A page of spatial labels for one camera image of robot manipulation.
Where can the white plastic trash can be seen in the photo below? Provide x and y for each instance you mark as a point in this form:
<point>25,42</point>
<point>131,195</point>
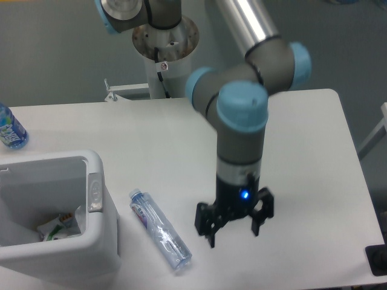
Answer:
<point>36,189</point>

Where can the blue labelled drink bottle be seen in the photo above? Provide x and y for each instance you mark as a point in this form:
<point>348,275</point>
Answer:
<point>13,134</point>

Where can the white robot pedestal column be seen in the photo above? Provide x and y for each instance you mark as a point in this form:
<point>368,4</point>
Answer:
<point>167,55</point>

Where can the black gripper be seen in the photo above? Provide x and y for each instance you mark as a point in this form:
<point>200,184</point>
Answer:
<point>234,202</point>

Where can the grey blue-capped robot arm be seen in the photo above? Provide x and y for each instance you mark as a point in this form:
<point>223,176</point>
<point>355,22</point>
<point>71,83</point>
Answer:
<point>234,102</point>

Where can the white frame at right edge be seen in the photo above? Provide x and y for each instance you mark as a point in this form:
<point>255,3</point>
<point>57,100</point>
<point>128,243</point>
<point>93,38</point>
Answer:
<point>375,136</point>

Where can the white metal base frame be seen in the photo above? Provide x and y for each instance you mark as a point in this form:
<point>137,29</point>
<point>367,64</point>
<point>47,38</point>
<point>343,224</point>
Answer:
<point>115,93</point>

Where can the black clamp at table edge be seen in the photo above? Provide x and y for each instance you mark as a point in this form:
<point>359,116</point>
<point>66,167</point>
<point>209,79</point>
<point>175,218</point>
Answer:
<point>376,255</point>

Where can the trash pieces inside can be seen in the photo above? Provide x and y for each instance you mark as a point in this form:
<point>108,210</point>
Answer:
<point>66,225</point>

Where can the clear empty water bottle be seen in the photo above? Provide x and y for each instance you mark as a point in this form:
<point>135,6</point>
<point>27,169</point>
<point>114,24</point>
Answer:
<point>160,230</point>

